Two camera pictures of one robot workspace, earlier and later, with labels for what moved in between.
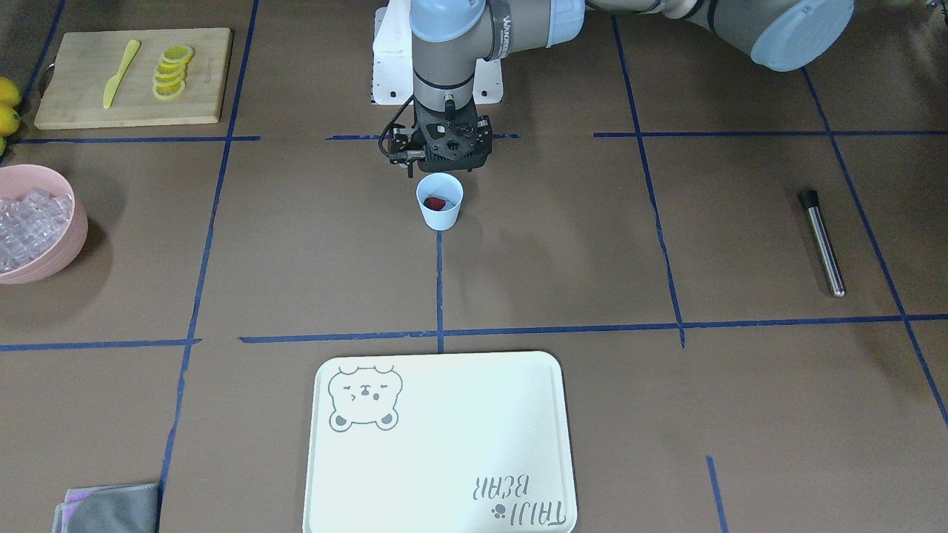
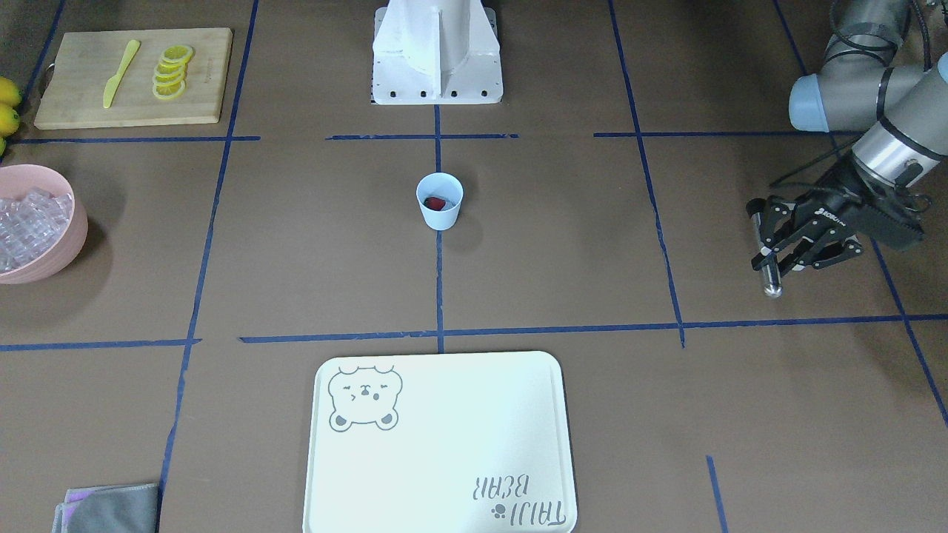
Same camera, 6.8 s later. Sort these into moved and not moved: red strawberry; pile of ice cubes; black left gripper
Moved: black left gripper
Not moved: pile of ice cubes; red strawberry
